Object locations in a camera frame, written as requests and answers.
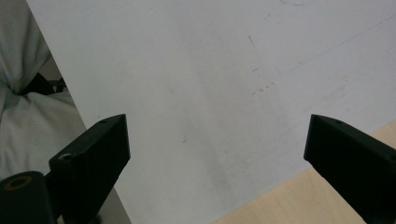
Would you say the pale grey cloth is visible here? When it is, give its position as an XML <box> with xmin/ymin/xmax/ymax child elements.
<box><xmin>0</xmin><ymin>0</ymin><xmax>88</xmax><ymax>181</ymax></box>

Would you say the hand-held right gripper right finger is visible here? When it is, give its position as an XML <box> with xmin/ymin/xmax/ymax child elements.
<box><xmin>304</xmin><ymin>113</ymin><xmax>396</xmax><ymax>224</ymax></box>

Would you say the white table sheet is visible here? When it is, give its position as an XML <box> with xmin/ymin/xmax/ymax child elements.
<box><xmin>25</xmin><ymin>0</ymin><xmax>396</xmax><ymax>224</ymax></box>

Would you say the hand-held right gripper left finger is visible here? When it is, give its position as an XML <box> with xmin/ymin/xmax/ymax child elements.
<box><xmin>46</xmin><ymin>113</ymin><xmax>132</xmax><ymax>224</ymax></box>

